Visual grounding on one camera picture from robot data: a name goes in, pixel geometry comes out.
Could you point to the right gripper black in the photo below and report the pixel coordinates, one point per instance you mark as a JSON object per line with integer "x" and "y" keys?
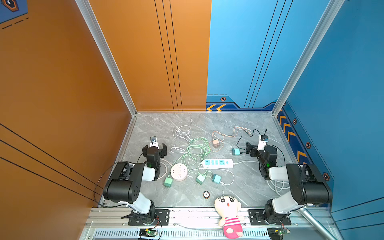
{"x": 252, "y": 149}

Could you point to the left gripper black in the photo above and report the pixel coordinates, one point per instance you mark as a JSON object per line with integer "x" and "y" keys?
{"x": 145, "y": 150}

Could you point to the teal charger with black cable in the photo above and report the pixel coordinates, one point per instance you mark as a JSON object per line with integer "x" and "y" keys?
{"x": 236, "y": 152}

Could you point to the pink charger adapter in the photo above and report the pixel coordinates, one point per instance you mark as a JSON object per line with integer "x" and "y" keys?
{"x": 216, "y": 143}

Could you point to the white blue power strip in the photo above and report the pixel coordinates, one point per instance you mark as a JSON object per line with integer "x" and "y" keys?
{"x": 218, "y": 163}

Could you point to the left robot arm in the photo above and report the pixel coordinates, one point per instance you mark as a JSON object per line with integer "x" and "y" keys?
{"x": 124, "y": 185}

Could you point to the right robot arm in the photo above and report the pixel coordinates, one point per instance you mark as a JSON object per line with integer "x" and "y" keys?
{"x": 306, "y": 184}

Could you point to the round pink power socket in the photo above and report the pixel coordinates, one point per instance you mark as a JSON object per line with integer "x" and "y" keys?
{"x": 179, "y": 172}

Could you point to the light green charger left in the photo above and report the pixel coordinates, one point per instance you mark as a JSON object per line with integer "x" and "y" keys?
{"x": 168, "y": 181}

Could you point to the light green charger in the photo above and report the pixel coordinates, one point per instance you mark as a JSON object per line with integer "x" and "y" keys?
{"x": 168, "y": 181}
{"x": 200, "y": 179}

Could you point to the light green charger middle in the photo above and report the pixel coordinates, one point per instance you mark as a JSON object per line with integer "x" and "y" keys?
{"x": 200, "y": 179}

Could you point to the plush doll pink dress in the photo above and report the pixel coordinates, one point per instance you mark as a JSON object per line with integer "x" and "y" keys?
{"x": 228, "y": 207}

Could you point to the black poker chip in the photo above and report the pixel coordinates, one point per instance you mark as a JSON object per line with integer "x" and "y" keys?
{"x": 206, "y": 194}

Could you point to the left green circuit board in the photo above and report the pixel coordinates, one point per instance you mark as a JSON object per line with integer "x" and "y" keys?
{"x": 148, "y": 234}

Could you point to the green circuit board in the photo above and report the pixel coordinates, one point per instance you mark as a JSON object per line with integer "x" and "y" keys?
{"x": 278, "y": 234}
{"x": 148, "y": 234}

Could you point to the right green circuit board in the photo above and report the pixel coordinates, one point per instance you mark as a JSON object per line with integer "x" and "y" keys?
{"x": 278, "y": 234}

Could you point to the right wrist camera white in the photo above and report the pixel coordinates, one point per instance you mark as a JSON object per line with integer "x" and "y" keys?
{"x": 263, "y": 141}

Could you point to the teal charger near cable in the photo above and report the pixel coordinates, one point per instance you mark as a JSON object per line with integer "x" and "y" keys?
{"x": 216, "y": 178}

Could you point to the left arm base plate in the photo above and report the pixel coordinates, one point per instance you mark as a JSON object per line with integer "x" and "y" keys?
{"x": 162, "y": 216}

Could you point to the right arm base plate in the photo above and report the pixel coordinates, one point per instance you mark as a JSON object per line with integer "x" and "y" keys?
{"x": 259, "y": 217}

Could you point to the aluminium front rail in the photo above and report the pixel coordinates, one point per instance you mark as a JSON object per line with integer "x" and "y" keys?
{"x": 200, "y": 224}

